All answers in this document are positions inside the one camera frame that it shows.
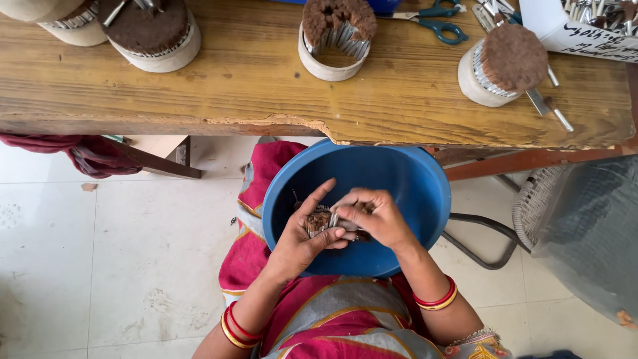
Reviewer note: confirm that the person's left hand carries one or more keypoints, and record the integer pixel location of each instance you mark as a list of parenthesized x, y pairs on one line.
[(291, 249)]

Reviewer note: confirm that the person's right hand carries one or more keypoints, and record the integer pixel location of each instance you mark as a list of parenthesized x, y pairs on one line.
[(386, 224)]

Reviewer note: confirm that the person's right fingers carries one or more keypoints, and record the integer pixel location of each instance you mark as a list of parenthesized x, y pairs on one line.
[(356, 214)]

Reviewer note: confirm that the single brown brush head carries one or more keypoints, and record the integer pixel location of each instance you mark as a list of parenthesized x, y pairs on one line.
[(366, 207)]

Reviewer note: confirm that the bundle of metal brush heads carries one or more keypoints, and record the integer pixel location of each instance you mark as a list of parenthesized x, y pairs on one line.
[(319, 221)]

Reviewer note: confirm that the blue plastic basin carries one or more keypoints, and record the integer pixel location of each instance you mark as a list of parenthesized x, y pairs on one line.
[(398, 174)]

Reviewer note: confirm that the loose brush heads in basin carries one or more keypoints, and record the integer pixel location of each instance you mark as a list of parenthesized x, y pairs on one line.
[(296, 199)]

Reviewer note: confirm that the pink and grey sari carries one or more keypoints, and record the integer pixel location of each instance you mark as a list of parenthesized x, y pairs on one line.
[(339, 319)]

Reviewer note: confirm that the red bangle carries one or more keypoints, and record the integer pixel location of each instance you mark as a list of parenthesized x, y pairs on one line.
[(438, 301), (239, 329)]

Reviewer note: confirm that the gold bangle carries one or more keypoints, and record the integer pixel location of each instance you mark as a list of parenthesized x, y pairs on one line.
[(230, 338), (443, 306)]

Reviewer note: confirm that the white round container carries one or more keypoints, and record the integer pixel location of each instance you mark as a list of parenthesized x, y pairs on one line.
[(319, 70), (473, 87), (169, 57), (74, 30)]

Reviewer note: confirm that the wicker chair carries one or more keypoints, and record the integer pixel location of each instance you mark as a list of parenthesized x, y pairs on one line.
[(533, 204)]

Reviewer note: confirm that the cluster of brown brush heads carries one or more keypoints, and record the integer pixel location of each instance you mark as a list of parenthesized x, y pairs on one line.
[(513, 57), (144, 27), (319, 20)]

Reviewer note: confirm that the flat metal strip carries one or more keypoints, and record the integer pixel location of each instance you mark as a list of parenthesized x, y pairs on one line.
[(537, 102)]

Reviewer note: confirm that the metal brush head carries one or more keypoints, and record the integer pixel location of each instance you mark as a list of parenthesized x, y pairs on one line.
[(561, 117), (553, 76), (113, 14)]

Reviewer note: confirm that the clear plastic bag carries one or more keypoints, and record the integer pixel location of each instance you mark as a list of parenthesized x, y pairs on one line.
[(593, 239)]

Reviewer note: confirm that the metal tools heap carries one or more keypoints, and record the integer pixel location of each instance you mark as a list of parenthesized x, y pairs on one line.
[(491, 12)]

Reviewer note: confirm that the dark red cloth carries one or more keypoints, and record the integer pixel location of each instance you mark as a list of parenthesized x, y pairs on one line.
[(94, 157)]

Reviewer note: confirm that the brown paper scrap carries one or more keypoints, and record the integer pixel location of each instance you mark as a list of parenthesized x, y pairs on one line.
[(88, 187)]

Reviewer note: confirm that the white cardboard box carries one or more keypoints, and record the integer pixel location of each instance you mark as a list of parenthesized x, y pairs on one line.
[(588, 42)]

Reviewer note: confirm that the heap of metal ferrules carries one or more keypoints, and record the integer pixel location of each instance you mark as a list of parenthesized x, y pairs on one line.
[(603, 15)]

